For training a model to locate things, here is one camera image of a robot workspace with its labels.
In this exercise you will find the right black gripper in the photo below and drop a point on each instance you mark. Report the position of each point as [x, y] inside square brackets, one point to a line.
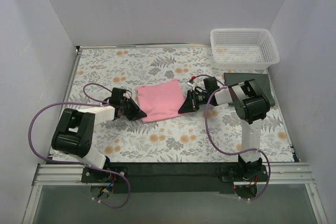
[194, 100]

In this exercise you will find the floral patterned table mat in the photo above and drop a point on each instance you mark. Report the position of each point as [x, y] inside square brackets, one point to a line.
[194, 137]

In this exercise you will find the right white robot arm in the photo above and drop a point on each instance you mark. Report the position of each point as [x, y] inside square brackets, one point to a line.
[251, 106]

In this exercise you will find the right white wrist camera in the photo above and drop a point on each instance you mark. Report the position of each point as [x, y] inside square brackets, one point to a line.
[191, 84]

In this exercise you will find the white plastic basket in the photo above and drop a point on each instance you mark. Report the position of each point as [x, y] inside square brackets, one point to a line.
[244, 48]

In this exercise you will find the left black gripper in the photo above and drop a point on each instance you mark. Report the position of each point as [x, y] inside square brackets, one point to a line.
[128, 110]

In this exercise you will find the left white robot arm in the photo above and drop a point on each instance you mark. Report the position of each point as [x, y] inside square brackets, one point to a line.
[74, 132]

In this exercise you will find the aluminium table frame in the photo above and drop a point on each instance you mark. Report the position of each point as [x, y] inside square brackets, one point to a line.
[103, 63]

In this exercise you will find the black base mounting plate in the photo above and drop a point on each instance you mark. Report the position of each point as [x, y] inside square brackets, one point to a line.
[180, 177]

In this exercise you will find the pink t shirt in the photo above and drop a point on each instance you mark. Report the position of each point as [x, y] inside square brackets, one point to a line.
[160, 102]

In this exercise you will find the folded dark green t shirt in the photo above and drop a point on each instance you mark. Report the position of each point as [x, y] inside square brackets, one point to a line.
[261, 79]

